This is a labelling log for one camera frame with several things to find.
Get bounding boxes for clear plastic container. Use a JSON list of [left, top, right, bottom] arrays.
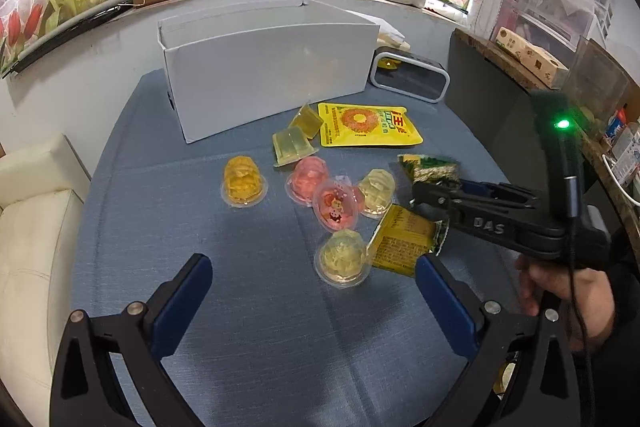
[[562, 38, 633, 140]]

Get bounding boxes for person's right hand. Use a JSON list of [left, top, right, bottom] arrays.
[[515, 252, 617, 354]]

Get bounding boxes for square yellow jelly cup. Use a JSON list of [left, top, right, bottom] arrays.
[[272, 130, 319, 168], [288, 103, 325, 140]]

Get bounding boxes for white leather sofa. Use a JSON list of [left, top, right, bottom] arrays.
[[0, 133, 93, 427]]

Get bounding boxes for beige printed carton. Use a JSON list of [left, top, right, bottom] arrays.
[[492, 26, 571, 88]]

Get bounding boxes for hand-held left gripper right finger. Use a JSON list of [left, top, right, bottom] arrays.
[[414, 253, 596, 427]]

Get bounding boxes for orange round jelly cup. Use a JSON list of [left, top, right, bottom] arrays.
[[220, 155, 269, 208]]

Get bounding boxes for small white carton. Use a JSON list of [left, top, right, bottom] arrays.
[[611, 119, 640, 188]]

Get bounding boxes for white cable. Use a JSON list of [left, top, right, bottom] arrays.
[[602, 154, 640, 208]]

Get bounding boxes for pale white jelly cup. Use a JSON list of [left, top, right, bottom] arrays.
[[356, 169, 398, 220]]

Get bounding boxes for clear plastic storage drawers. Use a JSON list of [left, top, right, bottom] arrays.
[[500, 0, 613, 52]]

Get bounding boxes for white cardboard box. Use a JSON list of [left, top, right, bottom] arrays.
[[157, 0, 382, 144]]

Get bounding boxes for red printed jelly cup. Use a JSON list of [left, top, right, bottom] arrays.
[[312, 177, 365, 230]]

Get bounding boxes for pale yellow round jelly cup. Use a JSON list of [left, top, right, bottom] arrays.
[[314, 229, 373, 289]]

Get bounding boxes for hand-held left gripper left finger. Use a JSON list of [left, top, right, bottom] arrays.
[[50, 253, 213, 427]]

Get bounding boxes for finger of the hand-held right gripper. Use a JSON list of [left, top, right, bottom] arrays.
[[457, 179, 543, 208], [410, 182, 521, 242]]

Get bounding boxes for blue tablecloth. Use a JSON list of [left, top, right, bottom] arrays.
[[70, 67, 551, 427]]

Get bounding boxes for yellow green-edged snack packet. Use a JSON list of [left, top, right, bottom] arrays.
[[366, 203, 451, 278]]

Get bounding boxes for green snack packet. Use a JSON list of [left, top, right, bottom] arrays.
[[397, 154, 462, 192]]

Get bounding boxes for yellow sunflower snack packet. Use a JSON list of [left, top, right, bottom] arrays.
[[318, 102, 424, 148]]

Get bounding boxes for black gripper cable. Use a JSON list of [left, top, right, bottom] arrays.
[[562, 177, 599, 427]]

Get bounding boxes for pink round jelly cup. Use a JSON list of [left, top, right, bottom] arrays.
[[285, 157, 331, 208]]

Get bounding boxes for black speaker clock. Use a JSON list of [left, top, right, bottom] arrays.
[[369, 47, 451, 104]]

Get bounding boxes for brown stone counter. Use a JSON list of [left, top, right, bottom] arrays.
[[452, 29, 640, 208]]

